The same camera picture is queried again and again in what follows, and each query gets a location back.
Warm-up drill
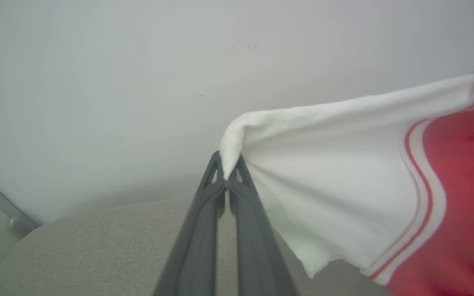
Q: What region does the red and white basketball jersey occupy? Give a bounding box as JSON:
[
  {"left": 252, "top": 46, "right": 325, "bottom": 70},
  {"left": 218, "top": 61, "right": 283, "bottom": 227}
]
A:
[{"left": 219, "top": 67, "right": 474, "bottom": 296}]

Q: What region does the grey metal bar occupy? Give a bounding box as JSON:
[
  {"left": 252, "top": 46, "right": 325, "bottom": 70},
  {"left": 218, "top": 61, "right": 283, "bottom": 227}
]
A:
[{"left": 0, "top": 166, "right": 41, "bottom": 237}]

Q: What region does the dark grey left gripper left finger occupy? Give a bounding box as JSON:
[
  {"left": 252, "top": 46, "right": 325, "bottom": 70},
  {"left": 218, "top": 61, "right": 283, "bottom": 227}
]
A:
[{"left": 152, "top": 150, "right": 227, "bottom": 296}]

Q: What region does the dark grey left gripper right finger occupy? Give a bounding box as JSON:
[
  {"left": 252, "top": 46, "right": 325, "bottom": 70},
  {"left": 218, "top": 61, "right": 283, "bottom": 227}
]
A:
[{"left": 227, "top": 154, "right": 300, "bottom": 296}]

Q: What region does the grey fabric sofa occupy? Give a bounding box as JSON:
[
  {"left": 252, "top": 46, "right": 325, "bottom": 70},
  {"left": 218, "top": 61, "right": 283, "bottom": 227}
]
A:
[{"left": 0, "top": 197, "right": 395, "bottom": 296}]

